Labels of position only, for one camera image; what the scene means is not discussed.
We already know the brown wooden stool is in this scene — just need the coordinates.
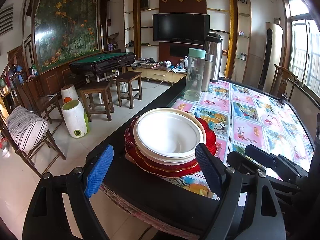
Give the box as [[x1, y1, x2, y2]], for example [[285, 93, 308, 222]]
[[116, 72, 142, 109], [79, 81, 114, 122]]

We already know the slim steel thermos cup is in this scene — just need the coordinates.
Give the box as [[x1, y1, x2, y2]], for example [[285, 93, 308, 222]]
[[201, 54, 214, 92]]

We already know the wooden chair under cushion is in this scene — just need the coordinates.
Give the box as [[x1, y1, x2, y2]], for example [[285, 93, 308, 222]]
[[1, 115, 66, 177]]

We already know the floral glass wall panel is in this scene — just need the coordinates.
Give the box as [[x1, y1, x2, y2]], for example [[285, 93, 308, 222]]
[[31, 0, 101, 73]]

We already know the red scalloped plastic plate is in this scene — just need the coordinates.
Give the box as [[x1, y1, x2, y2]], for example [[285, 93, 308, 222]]
[[125, 115, 216, 178]]

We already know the beige ribbed plastic bowl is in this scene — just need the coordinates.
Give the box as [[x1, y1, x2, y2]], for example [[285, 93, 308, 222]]
[[136, 146, 196, 165]]

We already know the white standing air conditioner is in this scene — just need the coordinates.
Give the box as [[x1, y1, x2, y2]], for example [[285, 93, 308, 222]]
[[258, 22, 283, 93]]

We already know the dark wooden chair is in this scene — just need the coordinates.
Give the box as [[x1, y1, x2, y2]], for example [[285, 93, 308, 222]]
[[270, 64, 298, 102]]

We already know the white orange round bin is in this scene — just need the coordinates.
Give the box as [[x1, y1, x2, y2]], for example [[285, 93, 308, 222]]
[[61, 85, 79, 104]]

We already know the green mahjong table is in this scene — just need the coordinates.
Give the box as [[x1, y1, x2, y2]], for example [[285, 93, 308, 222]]
[[69, 53, 136, 82]]

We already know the white paper bowl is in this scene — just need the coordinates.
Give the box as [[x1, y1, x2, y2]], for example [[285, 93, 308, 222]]
[[133, 108, 206, 157]]

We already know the clear plastic water bottle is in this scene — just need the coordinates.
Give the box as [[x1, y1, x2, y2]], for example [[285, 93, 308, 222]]
[[184, 48, 206, 101]]

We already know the striped cushion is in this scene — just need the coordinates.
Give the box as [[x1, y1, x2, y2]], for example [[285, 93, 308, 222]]
[[6, 106, 48, 152]]

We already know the black flat television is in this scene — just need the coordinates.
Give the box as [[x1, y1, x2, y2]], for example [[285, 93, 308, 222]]
[[152, 12, 210, 44]]

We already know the large steel thermos jug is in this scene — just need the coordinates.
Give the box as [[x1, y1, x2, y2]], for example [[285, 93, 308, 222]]
[[203, 33, 222, 82]]

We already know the low wooden tv cabinet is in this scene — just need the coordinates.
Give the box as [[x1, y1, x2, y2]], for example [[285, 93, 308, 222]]
[[126, 64, 186, 84]]

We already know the wooden wall shelf unit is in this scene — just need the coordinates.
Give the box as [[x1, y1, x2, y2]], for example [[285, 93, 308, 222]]
[[132, 0, 239, 78]]

